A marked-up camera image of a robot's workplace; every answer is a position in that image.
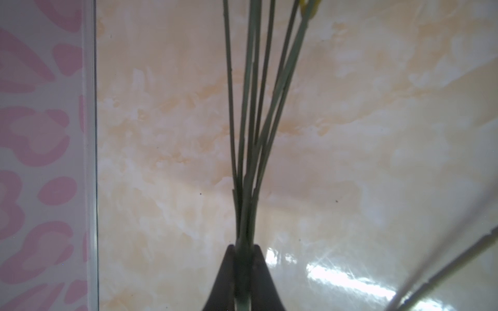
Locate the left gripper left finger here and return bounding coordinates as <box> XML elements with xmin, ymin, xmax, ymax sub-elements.
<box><xmin>202</xmin><ymin>244</ymin><xmax>236</xmax><ymax>311</ymax></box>

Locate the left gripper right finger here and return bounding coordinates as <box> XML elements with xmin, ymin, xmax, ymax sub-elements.
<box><xmin>250</xmin><ymin>244</ymin><xmax>286</xmax><ymax>311</ymax></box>

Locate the dark blue rose stem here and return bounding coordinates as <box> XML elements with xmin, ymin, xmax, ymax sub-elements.
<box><xmin>383</xmin><ymin>182</ymin><xmax>498</xmax><ymax>311</ymax></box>

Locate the blue rose bouquet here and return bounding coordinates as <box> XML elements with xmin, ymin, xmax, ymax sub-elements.
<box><xmin>223</xmin><ymin>1</ymin><xmax>320</xmax><ymax>310</ymax></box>

